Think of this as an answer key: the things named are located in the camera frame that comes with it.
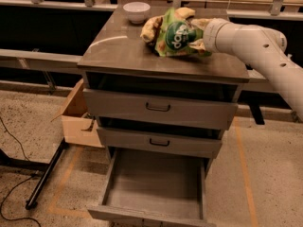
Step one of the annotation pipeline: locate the brown chip bag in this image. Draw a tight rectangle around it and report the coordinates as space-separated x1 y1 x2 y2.
140 16 163 45

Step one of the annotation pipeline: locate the white bowl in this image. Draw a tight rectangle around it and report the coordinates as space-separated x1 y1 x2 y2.
123 2 151 24

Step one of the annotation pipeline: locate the green rice chip bag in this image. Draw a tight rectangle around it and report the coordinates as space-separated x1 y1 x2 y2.
154 9 211 57

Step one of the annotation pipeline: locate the grey top drawer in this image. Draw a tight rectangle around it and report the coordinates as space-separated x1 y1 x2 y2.
83 89 238 130

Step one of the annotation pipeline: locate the grey open bottom drawer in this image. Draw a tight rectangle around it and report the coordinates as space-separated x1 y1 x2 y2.
88 148 216 227

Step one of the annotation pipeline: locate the grey drawer cabinet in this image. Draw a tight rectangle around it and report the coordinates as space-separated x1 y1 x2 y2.
77 4 250 163

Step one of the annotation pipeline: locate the grey middle drawer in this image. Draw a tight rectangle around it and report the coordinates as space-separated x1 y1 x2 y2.
97 128 222 158

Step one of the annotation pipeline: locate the yellow sponge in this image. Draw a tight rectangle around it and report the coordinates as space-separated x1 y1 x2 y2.
176 7 195 19

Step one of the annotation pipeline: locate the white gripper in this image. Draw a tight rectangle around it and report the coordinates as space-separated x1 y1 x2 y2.
188 18 228 53

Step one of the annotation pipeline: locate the black metal floor bar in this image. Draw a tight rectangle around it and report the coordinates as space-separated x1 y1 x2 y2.
26 139 68 210

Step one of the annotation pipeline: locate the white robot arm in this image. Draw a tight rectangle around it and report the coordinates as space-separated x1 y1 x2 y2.
191 18 303 119

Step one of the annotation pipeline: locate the grey metal shelf rail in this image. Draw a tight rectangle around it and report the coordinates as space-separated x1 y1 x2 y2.
0 49 81 75

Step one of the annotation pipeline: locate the black floor cable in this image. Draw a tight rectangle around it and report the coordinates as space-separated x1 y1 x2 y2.
0 116 43 227

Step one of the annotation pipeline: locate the cardboard box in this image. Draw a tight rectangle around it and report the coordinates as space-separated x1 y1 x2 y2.
54 79 102 148

